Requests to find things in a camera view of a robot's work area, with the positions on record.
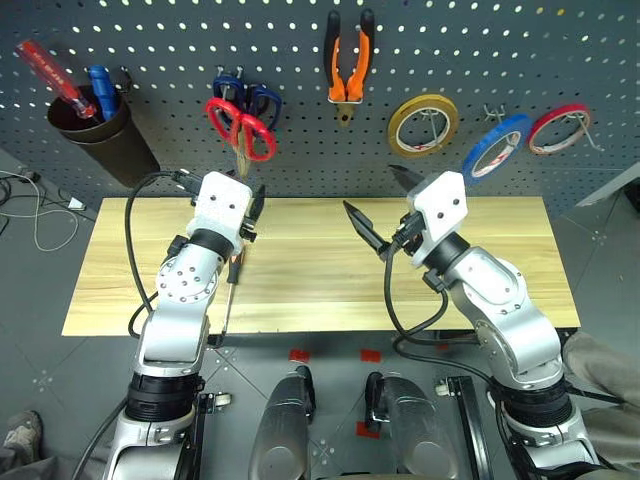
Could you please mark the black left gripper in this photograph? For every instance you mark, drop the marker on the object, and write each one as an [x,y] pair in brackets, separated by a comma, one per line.
[248,228]

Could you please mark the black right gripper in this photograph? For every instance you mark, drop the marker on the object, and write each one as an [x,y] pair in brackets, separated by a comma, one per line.
[409,232]

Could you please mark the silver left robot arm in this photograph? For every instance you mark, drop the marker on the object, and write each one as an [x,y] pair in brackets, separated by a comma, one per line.
[175,330]

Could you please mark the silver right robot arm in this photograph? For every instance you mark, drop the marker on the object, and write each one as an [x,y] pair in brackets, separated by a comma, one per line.
[500,300]

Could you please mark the yellow tape roll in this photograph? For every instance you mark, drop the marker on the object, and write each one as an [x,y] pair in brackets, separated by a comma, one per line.
[400,119]

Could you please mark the blue tape roll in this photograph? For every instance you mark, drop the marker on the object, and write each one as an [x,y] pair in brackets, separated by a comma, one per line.
[500,130]

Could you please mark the grey perforated pegboard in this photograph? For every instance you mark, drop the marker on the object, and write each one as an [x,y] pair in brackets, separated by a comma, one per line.
[300,50]

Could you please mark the red tape roll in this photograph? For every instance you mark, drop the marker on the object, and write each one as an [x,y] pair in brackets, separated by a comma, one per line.
[543,122]

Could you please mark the grey metal pegboard foot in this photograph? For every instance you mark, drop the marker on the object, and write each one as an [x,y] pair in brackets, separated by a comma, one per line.
[615,187]

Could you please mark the black and orange screwdriver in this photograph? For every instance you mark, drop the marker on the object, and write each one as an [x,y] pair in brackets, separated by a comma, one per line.
[234,272]

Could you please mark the silver pliers hook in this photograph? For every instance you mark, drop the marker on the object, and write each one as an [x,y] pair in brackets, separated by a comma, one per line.
[345,101]

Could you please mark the silver scissors hook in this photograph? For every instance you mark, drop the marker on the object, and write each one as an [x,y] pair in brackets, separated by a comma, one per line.
[223,80]

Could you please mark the orange and black pliers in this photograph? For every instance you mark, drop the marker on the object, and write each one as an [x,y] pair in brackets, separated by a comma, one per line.
[334,75]

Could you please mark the black plastic cup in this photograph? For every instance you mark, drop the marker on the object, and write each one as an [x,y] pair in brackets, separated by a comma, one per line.
[117,145]

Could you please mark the white power adapter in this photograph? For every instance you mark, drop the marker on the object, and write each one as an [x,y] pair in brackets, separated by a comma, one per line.
[76,204]

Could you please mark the white caster wheel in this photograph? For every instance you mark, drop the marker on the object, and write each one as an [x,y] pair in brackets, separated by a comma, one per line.
[442,388]
[223,401]

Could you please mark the silver rounded leg shell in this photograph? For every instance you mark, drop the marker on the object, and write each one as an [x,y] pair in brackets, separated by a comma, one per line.
[280,430]
[420,430]

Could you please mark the khaki trouser leg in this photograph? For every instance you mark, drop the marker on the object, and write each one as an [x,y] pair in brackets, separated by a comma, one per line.
[605,370]

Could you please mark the grey person's shoe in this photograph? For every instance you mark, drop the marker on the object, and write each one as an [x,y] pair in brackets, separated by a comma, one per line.
[22,435]

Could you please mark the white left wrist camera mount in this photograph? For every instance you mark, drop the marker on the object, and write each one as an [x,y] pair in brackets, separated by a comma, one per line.
[220,205]

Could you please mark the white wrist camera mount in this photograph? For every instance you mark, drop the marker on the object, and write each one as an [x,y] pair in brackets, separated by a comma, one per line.
[220,205]
[442,200]

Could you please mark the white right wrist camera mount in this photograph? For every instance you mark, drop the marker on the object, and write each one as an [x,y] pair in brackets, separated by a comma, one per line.
[442,200]

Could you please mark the black metal stand frame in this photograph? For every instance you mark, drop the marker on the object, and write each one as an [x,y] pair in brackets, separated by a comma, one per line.
[472,430]
[200,440]

